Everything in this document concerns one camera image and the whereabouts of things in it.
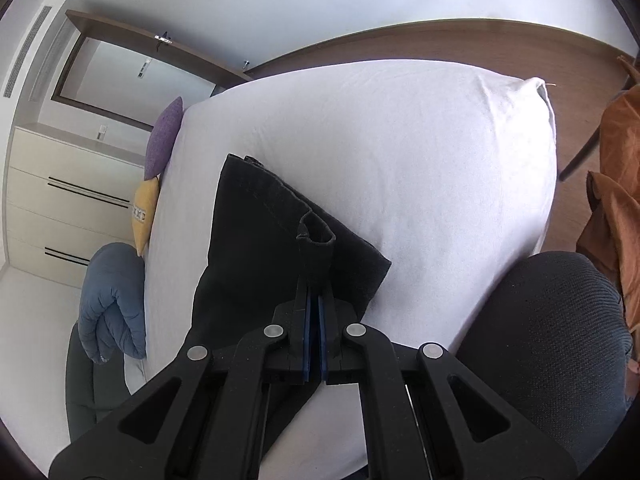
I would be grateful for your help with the white air vent grille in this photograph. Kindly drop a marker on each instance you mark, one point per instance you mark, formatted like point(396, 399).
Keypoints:
point(27, 50)

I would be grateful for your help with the black denim pants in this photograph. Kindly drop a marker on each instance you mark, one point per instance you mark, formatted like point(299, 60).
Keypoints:
point(260, 240)

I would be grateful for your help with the brown door frame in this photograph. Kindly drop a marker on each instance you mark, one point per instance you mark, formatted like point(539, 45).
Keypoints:
point(67, 72)

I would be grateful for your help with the white wall control panel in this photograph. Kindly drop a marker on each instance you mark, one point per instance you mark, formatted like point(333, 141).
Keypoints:
point(144, 68)

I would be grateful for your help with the bed with white sheet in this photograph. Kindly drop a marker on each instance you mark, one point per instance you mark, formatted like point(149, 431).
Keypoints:
point(400, 160)

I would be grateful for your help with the brown wooden door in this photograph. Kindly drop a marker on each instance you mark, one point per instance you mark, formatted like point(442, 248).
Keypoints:
point(125, 30)

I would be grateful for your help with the yellow pillow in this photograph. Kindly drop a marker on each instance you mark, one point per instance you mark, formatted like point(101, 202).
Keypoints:
point(144, 215)

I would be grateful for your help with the orange cloth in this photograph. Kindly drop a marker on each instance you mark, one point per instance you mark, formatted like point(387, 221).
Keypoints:
point(620, 160)

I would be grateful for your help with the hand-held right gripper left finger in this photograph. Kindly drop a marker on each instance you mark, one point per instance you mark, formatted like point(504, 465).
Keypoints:
point(306, 345)

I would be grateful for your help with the white wall switch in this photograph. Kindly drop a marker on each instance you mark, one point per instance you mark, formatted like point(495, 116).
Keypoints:
point(102, 131)

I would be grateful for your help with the dark furniture leg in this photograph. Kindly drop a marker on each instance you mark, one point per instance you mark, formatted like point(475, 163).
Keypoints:
point(580, 152)

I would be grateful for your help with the dark mesh office chair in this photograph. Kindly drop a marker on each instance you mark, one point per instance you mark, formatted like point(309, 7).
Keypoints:
point(550, 335)

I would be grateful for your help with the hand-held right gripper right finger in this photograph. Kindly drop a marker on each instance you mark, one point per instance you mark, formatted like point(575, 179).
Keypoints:
point(324, 345)

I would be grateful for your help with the white pillow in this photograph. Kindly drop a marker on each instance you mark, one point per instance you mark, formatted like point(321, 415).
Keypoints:
point(134, 375)

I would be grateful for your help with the dark grey padded headboard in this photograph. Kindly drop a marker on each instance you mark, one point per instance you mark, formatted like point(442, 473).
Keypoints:
point(85, 390)

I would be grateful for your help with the purple pillow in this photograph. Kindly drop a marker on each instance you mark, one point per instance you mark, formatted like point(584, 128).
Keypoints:
point(162, 135)

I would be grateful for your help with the blue rolled comforter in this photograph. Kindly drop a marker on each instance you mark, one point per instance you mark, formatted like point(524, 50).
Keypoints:
point(110, 300)

